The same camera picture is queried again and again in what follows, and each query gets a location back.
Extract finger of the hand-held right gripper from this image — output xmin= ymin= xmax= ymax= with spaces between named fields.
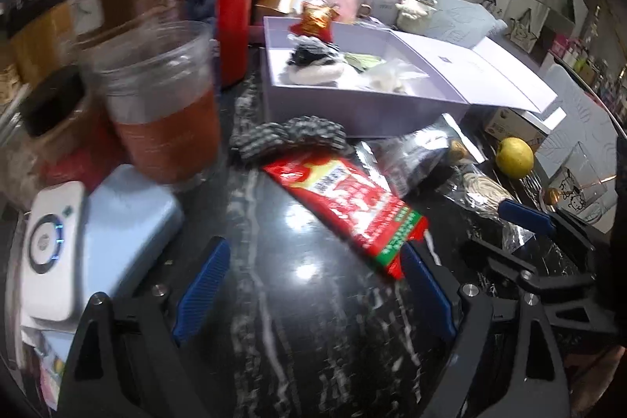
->
xmin=498 ymin=199 xmax=596 ymax=275
xmin=463 ymin=238 xmax=616 ymax=331

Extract white round-button device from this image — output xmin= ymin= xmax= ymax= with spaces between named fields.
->
xmin=21 ymin=180 xmax=87 ymax=322

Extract black-lidded jar yellow contents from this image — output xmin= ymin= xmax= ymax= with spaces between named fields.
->
xmin=9 ymin=2 xmax=75 ymax=77

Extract blue tablet tube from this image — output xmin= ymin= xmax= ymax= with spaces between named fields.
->
xmin=181 ymin=0 xmax=224 ymax=72

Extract small printed carton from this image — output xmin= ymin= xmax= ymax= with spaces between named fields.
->
xmin=484 ymin=107 xmax=565 ymax=153

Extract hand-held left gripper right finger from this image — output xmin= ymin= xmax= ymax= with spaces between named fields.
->
xmin=399 ymin=242 xmax=572 ymax=418

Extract glass cup with cat print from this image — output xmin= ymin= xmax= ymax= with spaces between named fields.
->
xmin=541 ymin=141 xmax=619 ymax=226

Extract large grey embossed cushion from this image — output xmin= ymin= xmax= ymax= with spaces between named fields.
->
xmin=533 ymin=64 xmax=627 ymax=204

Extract clear bag with paper leaflet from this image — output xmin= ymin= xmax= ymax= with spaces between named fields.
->
xmin=343 ymin=52 xmax=430 ymax=96

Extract pink cup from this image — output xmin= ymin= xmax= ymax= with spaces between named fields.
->
xmin=315 ymin=0 xmax=371 ymax=25

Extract red canister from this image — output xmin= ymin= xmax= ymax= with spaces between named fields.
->
xmin=181 ymin=0 xmax=254 ymax=89

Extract low jar with black lid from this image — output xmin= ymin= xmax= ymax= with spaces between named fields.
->
xmin=18 ymin=65 xmax=109 ymax=204

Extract clear bag with white cord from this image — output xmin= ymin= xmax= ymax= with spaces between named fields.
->
xmin=441 ymin=163 xmax=536 ymax=253

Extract orange foil candy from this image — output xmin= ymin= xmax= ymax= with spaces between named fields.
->
xmin=289 ymin=2 xmax=342 ymax=45

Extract plush doll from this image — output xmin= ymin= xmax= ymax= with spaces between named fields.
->
xmin=286 ymin=33 xmax=346 ymax=87

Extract pale lilac gift box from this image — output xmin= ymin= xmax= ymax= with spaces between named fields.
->
xmin=262 ymin=16 xmax=560 ymax=138

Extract light blue flat box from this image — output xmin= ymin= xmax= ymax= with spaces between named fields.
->
xmin=72 ymin=163 xmax=185 ymax=302

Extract clear plastic cup red contents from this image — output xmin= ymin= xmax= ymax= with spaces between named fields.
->
xmin=82 ymin=20 xmax=222 ymax=190

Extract black and white checked scrunchie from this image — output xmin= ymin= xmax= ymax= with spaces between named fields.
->
xmin=230 ymin=116 xmax=356 ymax=165

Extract yellow lemon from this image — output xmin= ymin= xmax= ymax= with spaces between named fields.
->
xmin=495 ymin=137 xmax=535 ymax=180

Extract small grey embossed cushion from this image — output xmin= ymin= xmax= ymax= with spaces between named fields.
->
xmin=425 ymin=0 xmax=508 ymax=50

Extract clear bag with dark contents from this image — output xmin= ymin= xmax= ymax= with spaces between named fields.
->
xmin=355 ymin=114 xmax=484 ymax=199

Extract red snack packet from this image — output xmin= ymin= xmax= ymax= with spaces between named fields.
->
xmin=261 ymin=148 xmax=425 ymax=282

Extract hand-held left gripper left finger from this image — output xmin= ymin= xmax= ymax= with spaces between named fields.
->
xmin=56 ymin=237 xmax=231 ymax=418

